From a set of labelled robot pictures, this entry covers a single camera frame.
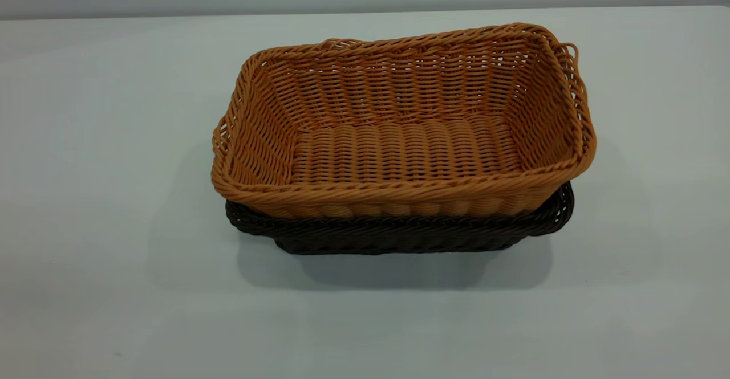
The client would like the orange wicker basket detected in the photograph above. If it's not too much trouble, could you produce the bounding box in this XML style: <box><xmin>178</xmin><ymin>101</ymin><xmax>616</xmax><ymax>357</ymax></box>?
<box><xmin>211</xmin><ymin>23</ymin><xmax>597</xmax><ymax>220</ymax></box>

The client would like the black wicker basket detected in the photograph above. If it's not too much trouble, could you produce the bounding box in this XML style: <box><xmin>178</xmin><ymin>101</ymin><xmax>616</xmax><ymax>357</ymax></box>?
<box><xmin>225</xmin><ymin>182</ymin><xmax>575</xmax><ymax>255</ymax></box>

